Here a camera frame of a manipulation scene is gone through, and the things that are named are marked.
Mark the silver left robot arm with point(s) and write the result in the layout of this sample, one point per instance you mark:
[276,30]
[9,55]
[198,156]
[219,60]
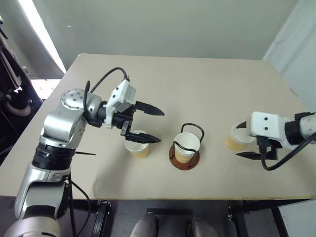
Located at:
[59,121]

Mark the dark machine beside table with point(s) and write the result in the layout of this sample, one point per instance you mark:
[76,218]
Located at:
[12,74]

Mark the white paper cup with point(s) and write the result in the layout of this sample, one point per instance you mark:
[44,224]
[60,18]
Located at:
[140,153]
[233,144]
[187,142]

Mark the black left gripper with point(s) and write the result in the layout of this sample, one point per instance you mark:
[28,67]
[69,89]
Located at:
[121,119]

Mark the white panel under table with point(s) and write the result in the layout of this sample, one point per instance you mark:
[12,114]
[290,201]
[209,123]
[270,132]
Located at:
[298,219]

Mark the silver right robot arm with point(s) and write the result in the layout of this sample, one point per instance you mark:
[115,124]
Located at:
[304,126]

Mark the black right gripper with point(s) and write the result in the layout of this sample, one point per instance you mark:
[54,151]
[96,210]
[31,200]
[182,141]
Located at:
[263,145]

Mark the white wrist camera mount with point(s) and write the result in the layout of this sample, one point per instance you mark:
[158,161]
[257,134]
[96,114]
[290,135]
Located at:
[123,92]
[267,123]

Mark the thin black pointed strip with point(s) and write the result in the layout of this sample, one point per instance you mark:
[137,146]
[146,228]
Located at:
[86,153]

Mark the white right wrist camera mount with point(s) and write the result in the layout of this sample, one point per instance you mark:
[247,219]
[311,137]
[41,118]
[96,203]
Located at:
[267,123]

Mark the black metal table frame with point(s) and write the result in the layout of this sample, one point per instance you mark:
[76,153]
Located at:
[247,214]

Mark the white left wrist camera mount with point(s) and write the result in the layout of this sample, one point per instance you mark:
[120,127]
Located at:
[123,92]

